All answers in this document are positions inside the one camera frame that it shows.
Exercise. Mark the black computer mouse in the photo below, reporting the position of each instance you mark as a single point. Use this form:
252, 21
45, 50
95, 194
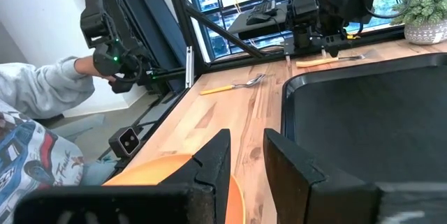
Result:
257, 19

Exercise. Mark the black keyboard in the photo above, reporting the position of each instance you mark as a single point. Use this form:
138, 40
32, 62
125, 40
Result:
265, 7

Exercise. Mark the black camera box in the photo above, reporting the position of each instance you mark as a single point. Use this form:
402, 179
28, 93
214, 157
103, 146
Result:
125, 142

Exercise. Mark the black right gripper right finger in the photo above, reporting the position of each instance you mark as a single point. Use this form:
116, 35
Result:
293, 182

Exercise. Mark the person's hand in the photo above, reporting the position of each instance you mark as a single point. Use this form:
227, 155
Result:
87, 67

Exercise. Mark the green plant in white pot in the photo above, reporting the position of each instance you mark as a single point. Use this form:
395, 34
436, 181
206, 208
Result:
426, 11

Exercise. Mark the orange round plate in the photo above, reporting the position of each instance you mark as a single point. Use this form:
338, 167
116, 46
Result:
153, 171

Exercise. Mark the silver metal bracket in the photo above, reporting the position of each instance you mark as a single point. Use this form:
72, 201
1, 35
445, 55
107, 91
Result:
189, 67

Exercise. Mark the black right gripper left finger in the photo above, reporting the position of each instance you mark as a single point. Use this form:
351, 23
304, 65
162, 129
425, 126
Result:
213, 168

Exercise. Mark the black rectangular tray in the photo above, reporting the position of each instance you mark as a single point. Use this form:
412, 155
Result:
370, 119

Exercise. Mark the grey desk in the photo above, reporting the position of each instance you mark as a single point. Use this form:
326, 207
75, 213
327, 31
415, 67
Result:
241, 25

